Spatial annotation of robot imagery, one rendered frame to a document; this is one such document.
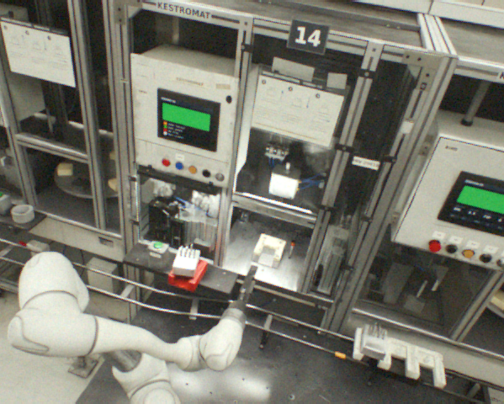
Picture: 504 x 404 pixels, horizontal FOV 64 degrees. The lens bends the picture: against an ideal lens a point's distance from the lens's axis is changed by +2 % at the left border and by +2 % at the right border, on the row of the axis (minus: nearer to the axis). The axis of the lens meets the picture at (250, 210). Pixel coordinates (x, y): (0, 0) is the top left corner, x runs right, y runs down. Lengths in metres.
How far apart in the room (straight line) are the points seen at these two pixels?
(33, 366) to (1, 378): 0.16
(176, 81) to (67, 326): 0.92
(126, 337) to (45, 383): 1.61
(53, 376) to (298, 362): 1.47
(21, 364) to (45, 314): 1.78
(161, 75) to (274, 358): 1.31
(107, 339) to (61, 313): 0.13
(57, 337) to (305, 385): 1.16
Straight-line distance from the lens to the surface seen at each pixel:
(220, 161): 1.63
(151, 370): 1.60
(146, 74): 1.63
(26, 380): 2.81
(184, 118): 1.58
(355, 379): 2.03
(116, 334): 1.18
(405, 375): 1.93
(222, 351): 1.37
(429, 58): 1.40
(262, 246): 2.03
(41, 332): 1.10
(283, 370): 1.95
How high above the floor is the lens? 2.29
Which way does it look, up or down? 36 degrees down
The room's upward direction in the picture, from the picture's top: 9 degrees clockwise
